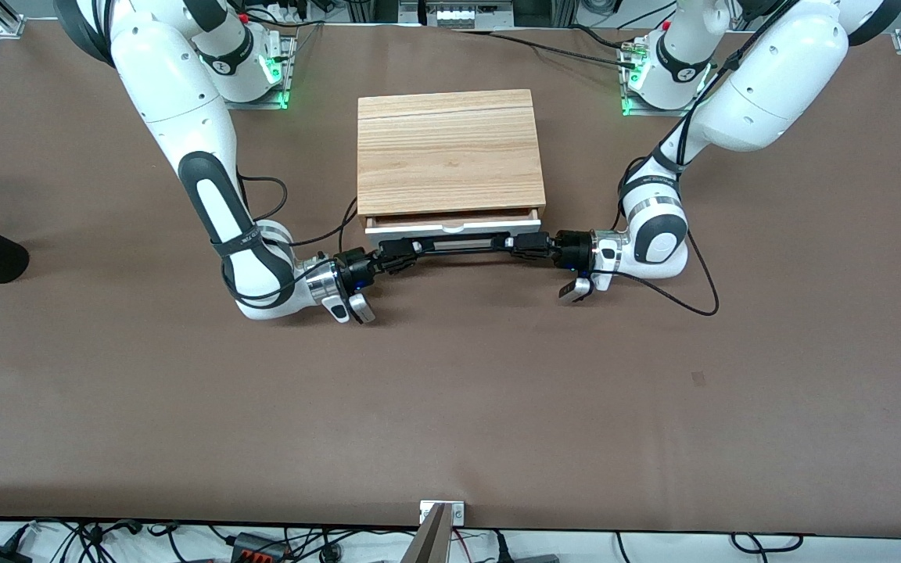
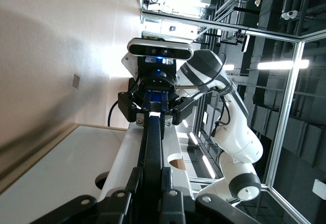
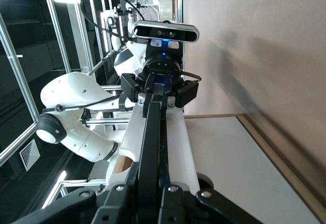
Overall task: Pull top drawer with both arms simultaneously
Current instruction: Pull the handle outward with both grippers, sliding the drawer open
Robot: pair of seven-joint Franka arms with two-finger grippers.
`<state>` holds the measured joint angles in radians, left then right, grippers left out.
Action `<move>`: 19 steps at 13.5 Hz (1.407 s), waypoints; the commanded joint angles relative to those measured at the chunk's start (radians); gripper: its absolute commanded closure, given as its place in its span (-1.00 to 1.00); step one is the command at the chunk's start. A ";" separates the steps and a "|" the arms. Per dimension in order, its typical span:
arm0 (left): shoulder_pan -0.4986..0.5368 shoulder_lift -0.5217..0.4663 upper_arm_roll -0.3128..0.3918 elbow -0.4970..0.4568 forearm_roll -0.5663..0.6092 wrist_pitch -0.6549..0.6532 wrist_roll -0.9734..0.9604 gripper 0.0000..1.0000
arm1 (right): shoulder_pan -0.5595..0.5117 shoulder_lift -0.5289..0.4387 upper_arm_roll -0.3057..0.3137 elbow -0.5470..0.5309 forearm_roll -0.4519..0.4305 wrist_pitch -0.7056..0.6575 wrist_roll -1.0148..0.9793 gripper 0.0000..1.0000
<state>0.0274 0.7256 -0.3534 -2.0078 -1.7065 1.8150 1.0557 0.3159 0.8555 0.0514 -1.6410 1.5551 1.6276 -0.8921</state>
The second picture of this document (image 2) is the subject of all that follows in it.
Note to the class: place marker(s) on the black camera on frame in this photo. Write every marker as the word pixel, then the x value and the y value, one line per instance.
pixel 246 43

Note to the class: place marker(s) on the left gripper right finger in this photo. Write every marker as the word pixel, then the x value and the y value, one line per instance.
pixel 175 208

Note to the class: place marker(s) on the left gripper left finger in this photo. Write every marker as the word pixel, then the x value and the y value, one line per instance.
pixel 122 208

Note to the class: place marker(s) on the white dome security camera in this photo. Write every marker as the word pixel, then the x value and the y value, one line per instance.
pixel 289 14

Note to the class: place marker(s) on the aluminium frame structure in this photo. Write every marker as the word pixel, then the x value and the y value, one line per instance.
pixel 287 107

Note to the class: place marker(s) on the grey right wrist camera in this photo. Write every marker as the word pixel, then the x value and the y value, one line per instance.
pixel 159 49

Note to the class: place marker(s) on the brown table cover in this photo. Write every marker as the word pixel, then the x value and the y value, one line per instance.
pixel 51 30

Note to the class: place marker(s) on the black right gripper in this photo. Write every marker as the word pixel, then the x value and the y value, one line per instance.
pixel 158 84

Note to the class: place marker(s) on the small square tape patch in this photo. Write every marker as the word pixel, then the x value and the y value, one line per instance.
pixel 76 81

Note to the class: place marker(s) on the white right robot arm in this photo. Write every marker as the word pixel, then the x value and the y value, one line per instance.
pixel 237 132

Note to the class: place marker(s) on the long bright ceiling light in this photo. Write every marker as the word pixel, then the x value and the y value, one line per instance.
pixel 282 64

